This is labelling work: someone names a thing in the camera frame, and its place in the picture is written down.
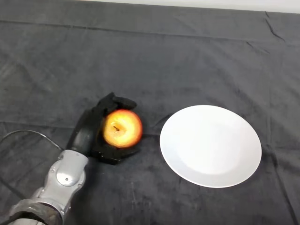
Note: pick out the red yellow apple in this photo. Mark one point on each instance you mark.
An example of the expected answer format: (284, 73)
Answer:
(126, 133)

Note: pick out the black cloth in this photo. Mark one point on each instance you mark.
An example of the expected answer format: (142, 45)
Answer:
(164, 58)

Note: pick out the white round plate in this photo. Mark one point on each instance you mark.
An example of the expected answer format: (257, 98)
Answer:
(211, 147)

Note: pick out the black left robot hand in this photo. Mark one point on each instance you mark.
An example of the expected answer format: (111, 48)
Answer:
(89, 131)

